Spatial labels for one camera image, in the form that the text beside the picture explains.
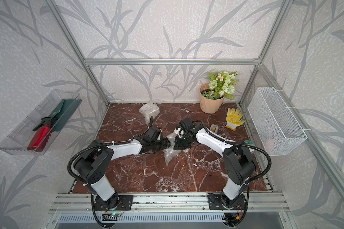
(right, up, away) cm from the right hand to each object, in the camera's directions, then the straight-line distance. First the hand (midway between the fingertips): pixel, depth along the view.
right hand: (173, 147), depth 85 cm
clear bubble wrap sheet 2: (-20, +23, +20) cm, 37 cm away
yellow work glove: (+45, +17, +25) cm, 54 cm away
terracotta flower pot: (+25, +27, +23) cm, 43 cm away
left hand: (-3, 0, +8) cm, 8 cm away
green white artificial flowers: (+32, +40, +11) cm, 52 cm away
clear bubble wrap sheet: (-2, -3, -1) cm, 3 cm away
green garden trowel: (-58, +22, -10) cm, 62 cm away
